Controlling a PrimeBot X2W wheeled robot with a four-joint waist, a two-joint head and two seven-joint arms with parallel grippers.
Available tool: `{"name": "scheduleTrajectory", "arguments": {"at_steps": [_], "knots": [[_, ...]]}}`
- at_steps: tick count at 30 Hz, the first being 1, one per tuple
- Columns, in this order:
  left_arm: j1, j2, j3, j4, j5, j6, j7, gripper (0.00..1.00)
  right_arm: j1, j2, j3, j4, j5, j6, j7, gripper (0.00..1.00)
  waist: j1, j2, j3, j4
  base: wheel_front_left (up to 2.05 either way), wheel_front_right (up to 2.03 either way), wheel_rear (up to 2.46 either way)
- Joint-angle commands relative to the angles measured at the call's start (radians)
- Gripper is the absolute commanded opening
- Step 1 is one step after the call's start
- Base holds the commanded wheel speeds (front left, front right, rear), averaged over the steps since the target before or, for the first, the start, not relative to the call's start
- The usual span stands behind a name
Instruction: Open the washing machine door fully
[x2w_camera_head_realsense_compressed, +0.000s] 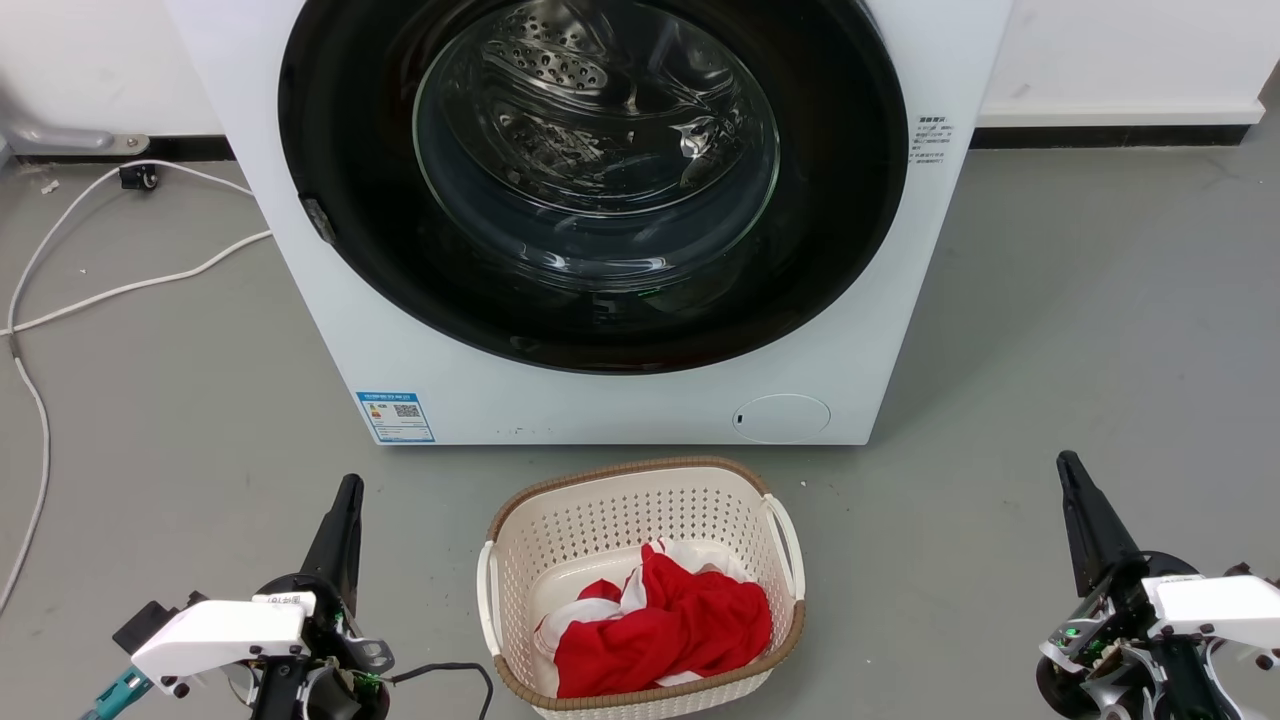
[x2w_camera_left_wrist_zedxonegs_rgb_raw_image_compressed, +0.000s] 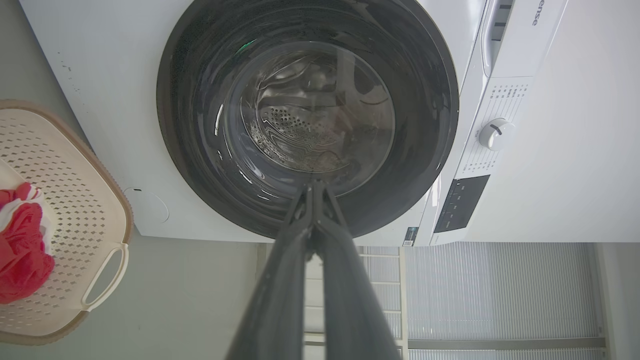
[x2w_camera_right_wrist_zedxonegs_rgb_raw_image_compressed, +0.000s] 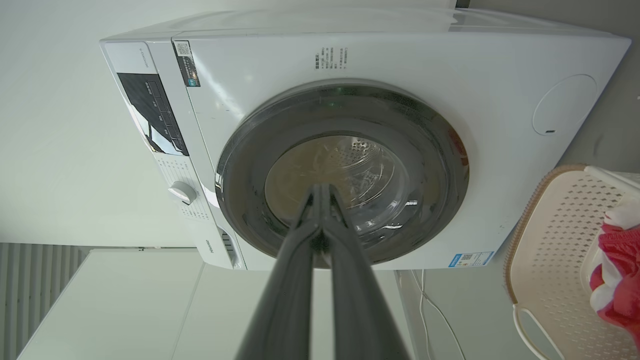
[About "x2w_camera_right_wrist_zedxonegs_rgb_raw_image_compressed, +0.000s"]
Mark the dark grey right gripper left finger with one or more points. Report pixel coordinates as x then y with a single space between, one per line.
287 300

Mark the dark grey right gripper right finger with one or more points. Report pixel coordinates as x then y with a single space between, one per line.
360 310

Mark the washer door glass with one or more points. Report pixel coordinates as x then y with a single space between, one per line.
430 150

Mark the white front-load washing machine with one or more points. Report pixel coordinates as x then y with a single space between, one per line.
400 60

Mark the blue energy label sticker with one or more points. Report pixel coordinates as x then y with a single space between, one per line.
470 259

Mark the stainless steel perforated drum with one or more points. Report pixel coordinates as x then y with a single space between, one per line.
370 170

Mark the white control knob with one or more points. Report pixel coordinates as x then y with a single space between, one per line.
182 193

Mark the white cabinet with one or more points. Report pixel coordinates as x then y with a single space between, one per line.
125 310

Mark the cream perforated laundry basket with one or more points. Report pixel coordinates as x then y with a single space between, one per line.
550 260

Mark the black control display panel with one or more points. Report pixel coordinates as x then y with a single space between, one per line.
152 112

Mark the dark QR code sticker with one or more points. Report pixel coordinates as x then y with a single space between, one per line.
186 64

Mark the grey ribbed radiator panel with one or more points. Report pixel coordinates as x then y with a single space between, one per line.
30 285

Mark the red and white garment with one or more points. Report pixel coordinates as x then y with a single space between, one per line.
620 260

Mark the round white filter cover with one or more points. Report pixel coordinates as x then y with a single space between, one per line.
565 105

